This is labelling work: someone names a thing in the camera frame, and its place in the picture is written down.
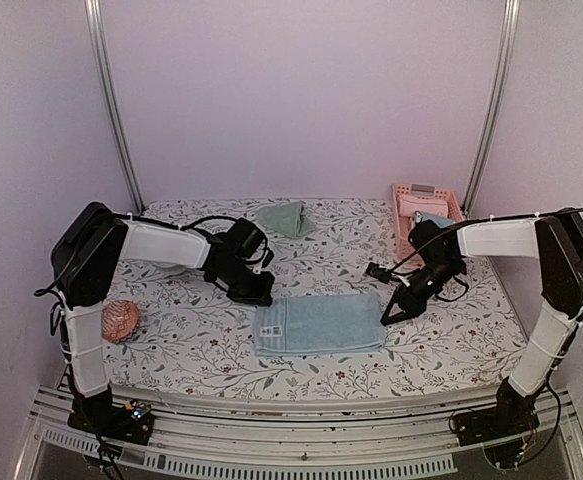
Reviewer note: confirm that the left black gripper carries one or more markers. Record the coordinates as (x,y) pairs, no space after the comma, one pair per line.
(258,297)

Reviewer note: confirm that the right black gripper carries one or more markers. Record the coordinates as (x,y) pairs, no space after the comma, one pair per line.
(411,304)

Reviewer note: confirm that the light blue towel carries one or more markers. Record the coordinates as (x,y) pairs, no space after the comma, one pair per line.
(319,325)

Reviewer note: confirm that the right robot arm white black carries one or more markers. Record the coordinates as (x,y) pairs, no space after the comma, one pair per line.
(555,239)

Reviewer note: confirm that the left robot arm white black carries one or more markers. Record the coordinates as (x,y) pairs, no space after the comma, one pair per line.
(84,262)

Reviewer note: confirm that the white bowl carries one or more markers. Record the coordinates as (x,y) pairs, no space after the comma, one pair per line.
(172,268)

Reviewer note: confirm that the green towel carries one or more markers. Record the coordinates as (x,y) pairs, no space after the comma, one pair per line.
(287,219)

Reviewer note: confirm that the pink plastic basket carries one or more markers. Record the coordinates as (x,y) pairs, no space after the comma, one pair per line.
(402,224)

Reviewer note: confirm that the blue patterned rolled towel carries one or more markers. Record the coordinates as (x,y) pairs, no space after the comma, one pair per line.
(433,222)

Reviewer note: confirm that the pink rolled towel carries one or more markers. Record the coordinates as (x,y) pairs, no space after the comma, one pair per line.
(410,204)

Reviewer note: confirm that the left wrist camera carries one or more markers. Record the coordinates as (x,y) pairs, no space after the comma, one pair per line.
(267,257)

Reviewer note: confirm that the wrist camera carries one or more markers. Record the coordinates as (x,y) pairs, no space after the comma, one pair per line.
(387,275)
(267,257)

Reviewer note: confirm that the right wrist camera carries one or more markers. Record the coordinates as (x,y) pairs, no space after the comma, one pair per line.
(387,275)

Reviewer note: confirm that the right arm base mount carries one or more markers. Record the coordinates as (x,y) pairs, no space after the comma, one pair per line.
(496,425)

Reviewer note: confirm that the front aluminium rail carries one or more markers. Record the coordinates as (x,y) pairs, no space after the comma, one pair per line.
(402,438)

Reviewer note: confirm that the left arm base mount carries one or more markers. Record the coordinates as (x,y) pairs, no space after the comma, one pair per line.
(132,423)

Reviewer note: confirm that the left aluminium frame post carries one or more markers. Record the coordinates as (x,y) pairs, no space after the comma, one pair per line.
(96,30)

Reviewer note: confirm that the aluminium frame post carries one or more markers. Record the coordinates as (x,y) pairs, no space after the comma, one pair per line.
(496,96)
(96,30)

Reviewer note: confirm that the right aluminium frame post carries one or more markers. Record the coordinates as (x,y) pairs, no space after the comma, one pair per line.
(496,96)

